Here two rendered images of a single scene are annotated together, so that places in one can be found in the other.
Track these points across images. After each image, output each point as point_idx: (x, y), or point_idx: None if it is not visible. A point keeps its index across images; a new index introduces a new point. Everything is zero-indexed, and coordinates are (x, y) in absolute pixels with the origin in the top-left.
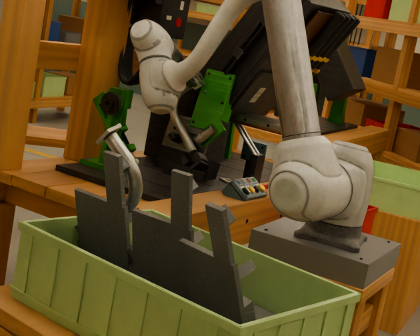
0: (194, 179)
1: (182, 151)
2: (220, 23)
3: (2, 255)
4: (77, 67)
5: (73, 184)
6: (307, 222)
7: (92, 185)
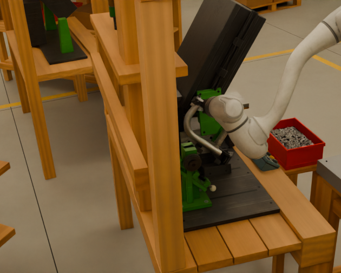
0: (230, 170)
1: (202, 154)
2: (295, 79)
3: None
4: None
5: (225, 238)
6: None
7: (226, 227)
